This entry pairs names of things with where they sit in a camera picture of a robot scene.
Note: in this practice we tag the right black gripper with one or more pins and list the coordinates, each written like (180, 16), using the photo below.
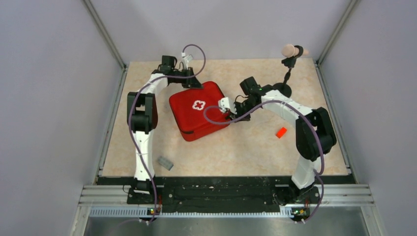
(239, 114)

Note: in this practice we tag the black microphone stand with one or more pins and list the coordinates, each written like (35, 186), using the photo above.
(291, 53)

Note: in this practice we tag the orange red block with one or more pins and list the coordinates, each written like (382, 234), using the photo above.
(281, 132)

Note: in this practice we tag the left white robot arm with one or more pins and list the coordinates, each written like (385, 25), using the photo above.
(142, 116)

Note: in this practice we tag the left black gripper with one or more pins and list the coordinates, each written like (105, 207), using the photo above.
(192, 82)

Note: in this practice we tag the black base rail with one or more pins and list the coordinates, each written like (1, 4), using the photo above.
(225, 194)

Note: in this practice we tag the grey blue pill blister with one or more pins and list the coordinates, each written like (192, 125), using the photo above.
(165, 163)

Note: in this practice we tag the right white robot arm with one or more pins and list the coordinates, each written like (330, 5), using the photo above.
(314, 136)

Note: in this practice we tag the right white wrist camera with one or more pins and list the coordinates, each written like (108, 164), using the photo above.
(226, 104)

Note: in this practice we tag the red black medicine kit bag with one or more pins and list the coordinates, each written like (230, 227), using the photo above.
(188, 109)

